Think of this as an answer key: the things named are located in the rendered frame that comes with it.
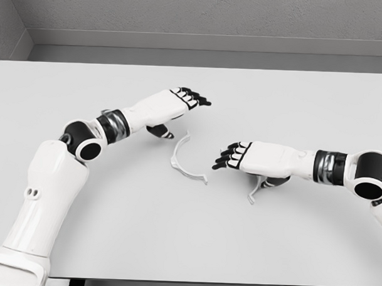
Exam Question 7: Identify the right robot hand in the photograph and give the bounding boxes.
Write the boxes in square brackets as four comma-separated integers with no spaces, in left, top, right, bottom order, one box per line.
[210,139,295,191]

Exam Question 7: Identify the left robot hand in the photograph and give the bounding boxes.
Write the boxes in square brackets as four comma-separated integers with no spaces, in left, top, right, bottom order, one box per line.
[142,85,213,141]

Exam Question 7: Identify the thin white pipe clamp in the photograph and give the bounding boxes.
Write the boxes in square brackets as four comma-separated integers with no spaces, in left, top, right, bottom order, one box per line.
[247,174,264,206]
[169,129,210,186]

